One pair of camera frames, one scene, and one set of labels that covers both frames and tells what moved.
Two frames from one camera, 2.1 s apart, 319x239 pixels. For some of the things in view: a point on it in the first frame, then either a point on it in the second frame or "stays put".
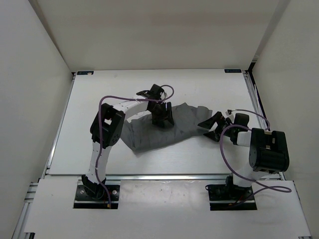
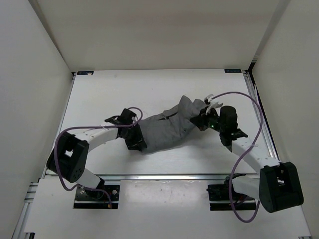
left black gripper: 157,120 -> 138,138
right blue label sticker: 233,70 stays put
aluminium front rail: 185,177 stays put
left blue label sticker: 85,72 stays put
